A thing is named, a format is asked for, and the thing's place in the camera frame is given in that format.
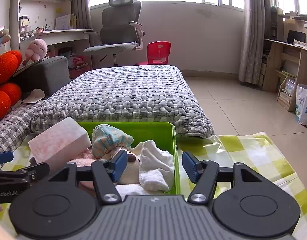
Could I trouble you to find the pink fluffy sock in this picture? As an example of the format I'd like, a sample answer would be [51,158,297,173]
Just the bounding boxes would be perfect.
[68,149,96,167]

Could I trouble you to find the pink white sponge block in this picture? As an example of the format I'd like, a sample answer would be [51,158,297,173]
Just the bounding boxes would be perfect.
[28,117,91,171]

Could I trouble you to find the white cloth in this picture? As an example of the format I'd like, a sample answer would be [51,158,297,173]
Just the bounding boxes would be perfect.
[115,184,168,200]

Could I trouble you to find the rag doll with patterned cap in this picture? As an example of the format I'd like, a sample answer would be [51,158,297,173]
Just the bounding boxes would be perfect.
[91,124,140,185]

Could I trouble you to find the white sock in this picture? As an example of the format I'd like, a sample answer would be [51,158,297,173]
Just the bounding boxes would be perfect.
[131,140,175,192]

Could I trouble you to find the grey checkered sofa cover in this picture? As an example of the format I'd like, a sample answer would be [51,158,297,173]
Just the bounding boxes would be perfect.
[0,99,45,152]

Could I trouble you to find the green plastic biscuit box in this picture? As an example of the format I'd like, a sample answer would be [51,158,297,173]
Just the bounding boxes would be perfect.
[71,124,175,198]

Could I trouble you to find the green checkered plastic sheet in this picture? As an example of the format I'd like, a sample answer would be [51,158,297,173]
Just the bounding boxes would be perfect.
[0,132,307,239]

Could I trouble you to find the grey quilted cushion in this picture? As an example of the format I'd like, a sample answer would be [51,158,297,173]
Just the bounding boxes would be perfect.
[30,65,215,139]

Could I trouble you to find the grey sofa armrest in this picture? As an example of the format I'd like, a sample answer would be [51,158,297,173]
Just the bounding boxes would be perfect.
[10,56,70,96]

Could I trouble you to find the wooden magazine rack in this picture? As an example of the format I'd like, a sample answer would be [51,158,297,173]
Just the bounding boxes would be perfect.
[277,76,296,112]

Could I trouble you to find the pink plush toy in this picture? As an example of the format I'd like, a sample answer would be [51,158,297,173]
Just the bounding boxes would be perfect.
[22,38,48,66]

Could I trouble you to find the blue plush toy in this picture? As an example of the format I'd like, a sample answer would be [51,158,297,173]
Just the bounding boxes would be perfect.
[0,27,10,46]

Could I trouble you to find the white paper shopping bag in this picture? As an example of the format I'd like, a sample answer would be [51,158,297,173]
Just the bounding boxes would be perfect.
[296,85,307,126]

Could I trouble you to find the red plastic chair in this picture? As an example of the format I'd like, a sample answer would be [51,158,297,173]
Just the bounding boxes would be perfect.
[136,41,171,66]

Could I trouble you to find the white curved desk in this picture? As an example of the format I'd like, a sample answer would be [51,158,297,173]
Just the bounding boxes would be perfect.
[9,0,98,56]

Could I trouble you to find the grey office chair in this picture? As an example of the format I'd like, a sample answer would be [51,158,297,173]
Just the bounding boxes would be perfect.
[84,0,145,67]

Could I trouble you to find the wooden desk shelf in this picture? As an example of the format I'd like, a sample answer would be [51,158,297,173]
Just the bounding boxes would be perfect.
[258,5,307,92]

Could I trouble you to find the beige curtain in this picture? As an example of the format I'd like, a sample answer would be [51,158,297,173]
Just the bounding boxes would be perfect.
[239,0,271,85]

